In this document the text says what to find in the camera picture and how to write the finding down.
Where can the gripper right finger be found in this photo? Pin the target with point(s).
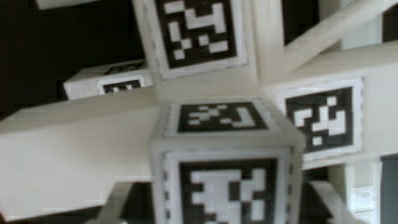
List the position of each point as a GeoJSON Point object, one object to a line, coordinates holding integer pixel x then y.
{"type": "Point", "coordinates": [342, 216]}

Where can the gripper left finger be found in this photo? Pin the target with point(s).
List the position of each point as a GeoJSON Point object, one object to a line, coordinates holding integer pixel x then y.
{"type": "Point", "coordinates": [111, 212]}

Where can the white nut cube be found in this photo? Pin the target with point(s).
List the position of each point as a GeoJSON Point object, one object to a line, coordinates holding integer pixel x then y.
{"type": "Point", "coordinates": [226, 163]}

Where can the white chair back frame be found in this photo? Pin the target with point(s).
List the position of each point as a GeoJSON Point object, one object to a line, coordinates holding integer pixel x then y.
{"type": "Point", "coordinates": [75, 144]}

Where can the white chair leg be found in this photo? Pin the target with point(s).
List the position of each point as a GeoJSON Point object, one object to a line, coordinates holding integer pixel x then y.
{"type": "Point", "coordinates": [107, 79]}

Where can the white U-shaped fence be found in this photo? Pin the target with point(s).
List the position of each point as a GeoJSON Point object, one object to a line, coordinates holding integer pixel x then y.
{"type": "Point", "coordinates": [356, 178]}

